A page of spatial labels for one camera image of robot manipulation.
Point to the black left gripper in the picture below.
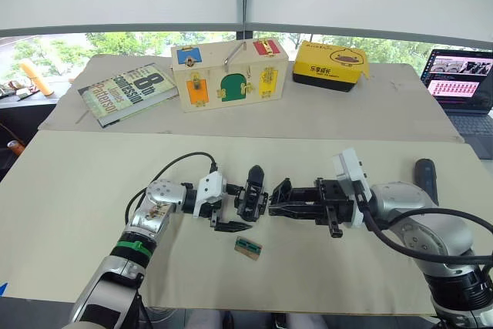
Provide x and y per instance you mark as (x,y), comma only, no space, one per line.
(215,211)

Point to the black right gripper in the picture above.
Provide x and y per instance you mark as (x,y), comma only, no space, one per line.
(333,202)

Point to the black gripper body part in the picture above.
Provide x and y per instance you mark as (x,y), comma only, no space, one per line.
(249,202)

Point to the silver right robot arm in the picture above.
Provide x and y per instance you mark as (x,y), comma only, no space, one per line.
(423,221)

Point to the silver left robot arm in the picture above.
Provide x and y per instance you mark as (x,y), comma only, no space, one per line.
(150,214)

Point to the cardboard piece with green strips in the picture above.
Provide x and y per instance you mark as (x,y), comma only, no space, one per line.
(248,248)

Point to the blue tape piece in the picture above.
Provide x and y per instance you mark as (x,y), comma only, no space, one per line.
(3,289)

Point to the brown cardboard sheet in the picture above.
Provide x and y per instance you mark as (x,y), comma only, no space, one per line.
(308,117)

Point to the wooden lock box colourful doors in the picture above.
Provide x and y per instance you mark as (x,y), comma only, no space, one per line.
(231,74)

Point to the yellow duck print box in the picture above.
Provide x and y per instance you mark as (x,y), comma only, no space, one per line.
(331,65)

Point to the beige board sheet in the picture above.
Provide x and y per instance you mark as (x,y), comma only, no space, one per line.
(77,198)

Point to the open black laptop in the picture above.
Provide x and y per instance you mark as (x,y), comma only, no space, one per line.
(462,86)

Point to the orange cylinder tube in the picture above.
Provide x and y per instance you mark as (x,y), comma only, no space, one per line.
(36,76)

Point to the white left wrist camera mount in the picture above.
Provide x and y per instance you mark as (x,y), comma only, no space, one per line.
(210,190)

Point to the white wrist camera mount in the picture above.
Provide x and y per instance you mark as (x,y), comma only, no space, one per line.
(348,169)
(210,190)

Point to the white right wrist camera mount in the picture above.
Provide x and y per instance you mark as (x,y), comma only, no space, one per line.
(348,169)

